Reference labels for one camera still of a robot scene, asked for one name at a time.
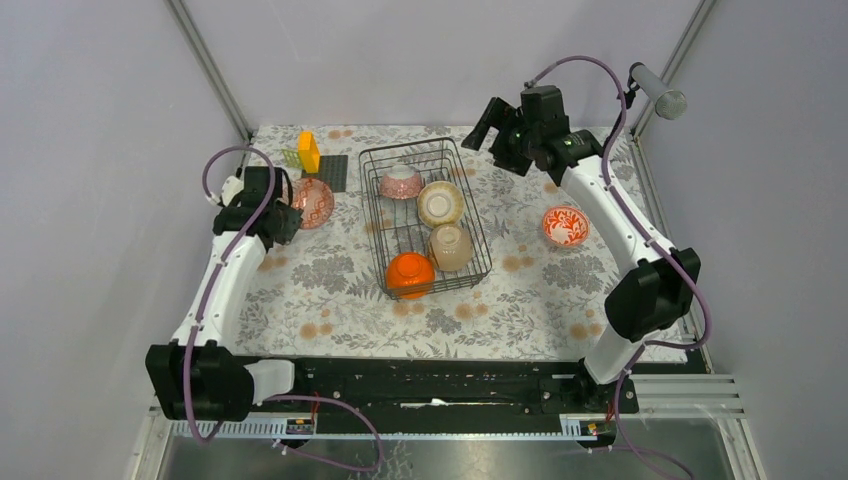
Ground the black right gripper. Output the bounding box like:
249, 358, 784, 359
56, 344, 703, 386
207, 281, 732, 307
461, 97, 540, 178

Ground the blue zigzag orange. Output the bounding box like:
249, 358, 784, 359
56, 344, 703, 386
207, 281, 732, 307
292, 178, 335, 230

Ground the white bowl red floral pattern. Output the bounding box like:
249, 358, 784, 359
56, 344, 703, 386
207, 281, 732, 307
542, 205, 590, 247

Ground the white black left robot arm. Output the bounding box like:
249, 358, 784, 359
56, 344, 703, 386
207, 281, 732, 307
145, 166, 311, 421

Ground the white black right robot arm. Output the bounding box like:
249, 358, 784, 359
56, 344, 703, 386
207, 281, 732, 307
462, 86, 701, 412

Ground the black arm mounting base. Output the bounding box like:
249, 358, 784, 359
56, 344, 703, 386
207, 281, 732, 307
182, 354, 710, 437

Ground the green yellow grid plate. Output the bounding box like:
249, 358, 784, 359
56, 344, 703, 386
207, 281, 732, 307
281, 149, 302, 169

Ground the orange plastic block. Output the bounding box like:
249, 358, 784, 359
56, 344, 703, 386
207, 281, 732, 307
297, 131, 321, 174

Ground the beige speckled bowl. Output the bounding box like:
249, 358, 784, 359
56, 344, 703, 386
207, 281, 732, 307
417, 181, 465, 228

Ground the pink patterned bowl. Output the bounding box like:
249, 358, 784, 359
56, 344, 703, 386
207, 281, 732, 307
379, 165, 424, 200

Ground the floral patterned table mat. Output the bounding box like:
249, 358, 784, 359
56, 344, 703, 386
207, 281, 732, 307
231, 125, 617, 361

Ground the orange glossy bowl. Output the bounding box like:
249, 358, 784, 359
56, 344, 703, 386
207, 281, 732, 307
386, 252, 436, 299

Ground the beige bowl with leaf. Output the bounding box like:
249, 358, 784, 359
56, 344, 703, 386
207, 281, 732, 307
428, 224, 473, 272

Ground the silver microphone on black stand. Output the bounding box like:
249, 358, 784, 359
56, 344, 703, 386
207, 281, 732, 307
594, 61, 688, 156

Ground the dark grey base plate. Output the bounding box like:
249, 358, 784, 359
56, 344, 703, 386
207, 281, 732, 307
301, 155, 349, 193

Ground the black wire dish rack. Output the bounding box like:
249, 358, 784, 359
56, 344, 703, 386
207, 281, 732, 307
358, 137, 492, 300

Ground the aluminium frame rail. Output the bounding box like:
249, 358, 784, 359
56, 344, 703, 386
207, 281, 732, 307
164, 0, 253, 143

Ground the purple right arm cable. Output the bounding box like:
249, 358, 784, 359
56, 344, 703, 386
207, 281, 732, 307
524, 55, 713, 478

